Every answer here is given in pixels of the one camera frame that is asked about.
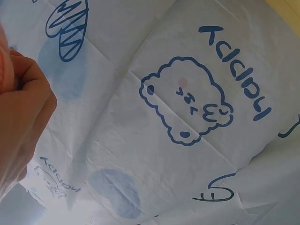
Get person's left hand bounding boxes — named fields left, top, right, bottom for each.
left=0, top=22, right=58, bottom=195

